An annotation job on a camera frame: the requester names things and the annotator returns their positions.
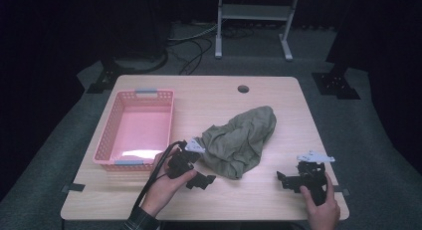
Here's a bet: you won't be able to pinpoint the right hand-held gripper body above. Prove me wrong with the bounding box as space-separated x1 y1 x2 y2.
296 149 336 207

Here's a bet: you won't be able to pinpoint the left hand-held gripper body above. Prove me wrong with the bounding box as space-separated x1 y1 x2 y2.
166 137 207 180

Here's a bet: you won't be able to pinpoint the olive green cloth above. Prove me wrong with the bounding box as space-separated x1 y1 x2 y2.
194 105 278 181

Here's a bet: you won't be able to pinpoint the pink plastic basket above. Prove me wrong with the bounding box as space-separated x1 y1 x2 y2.
92 88 175 172

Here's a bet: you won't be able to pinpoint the person's left hand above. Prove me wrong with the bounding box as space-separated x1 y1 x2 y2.
140 147 199 218

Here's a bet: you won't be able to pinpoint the person's right hand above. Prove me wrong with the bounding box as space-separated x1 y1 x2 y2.
300 171 341 230

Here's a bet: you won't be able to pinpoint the grey tape strip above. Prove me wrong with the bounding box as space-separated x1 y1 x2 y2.
61 182 87 194
332 184 350 197

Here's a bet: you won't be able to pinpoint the black stand base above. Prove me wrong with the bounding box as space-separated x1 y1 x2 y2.
86 59 135 95
311 65 361 101

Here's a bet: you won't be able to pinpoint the grey metal stand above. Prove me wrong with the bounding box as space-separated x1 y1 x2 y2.
214 0 302 62

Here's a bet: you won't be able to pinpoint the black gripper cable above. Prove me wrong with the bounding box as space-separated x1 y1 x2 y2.
130 139 189 214

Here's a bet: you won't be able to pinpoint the thick black floor cable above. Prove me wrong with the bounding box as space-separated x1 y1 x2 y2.
113 48 169 76

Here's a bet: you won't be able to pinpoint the thin black floor cables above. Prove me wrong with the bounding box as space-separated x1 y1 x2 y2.
167 22 255 77

